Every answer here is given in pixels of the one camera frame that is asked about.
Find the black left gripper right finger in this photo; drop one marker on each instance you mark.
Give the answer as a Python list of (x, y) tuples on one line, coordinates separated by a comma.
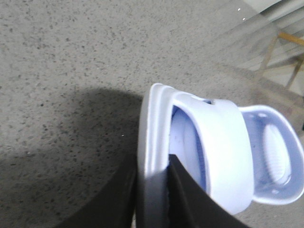
[(190, 206)]

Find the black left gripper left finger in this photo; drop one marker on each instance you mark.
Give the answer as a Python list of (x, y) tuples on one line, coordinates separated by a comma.
[(113, 206)]

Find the light blue slipper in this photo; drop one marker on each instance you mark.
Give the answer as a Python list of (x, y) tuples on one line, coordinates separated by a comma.
[(208, 136), (278, 156)]

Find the wooden chair frame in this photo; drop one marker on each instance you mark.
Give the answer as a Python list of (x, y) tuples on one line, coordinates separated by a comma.
[(283, 62)]

